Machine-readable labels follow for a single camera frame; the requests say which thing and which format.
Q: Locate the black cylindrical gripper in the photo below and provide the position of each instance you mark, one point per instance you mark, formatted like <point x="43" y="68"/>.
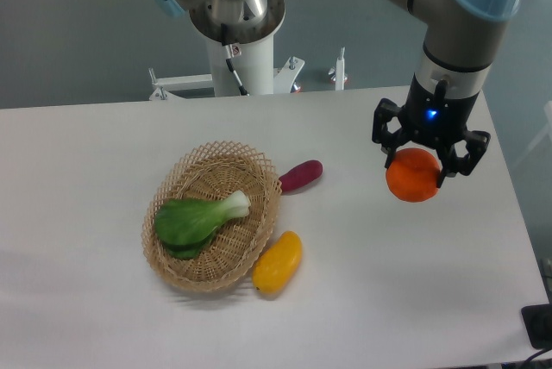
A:
<point x="431" y="119"/>

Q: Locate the orange fruit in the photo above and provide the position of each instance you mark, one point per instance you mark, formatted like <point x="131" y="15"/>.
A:
<point x="412" y="176"/>

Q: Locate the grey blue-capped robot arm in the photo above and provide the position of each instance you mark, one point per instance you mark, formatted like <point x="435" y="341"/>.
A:
<point x="461" y="42"/>

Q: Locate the woven wicker basket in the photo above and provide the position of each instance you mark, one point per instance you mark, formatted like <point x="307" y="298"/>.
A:
<point x="212" y="172"/>

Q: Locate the purple sweet potato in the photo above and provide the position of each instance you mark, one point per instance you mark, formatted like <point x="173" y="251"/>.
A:
<point x="301" y="175"/>

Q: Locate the yellow mango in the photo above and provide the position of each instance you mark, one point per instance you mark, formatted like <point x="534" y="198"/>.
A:
<point x="275" y="268"/>

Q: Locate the black device at edge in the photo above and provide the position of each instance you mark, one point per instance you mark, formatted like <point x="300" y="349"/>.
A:
<point x="537" y="322"/>

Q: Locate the green bok choy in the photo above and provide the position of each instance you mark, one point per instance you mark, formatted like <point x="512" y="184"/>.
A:
<point x="186" y="226"/>

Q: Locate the white levelling foot bracket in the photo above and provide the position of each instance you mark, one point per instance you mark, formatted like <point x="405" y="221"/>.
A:
<point x="337" y="74"/>

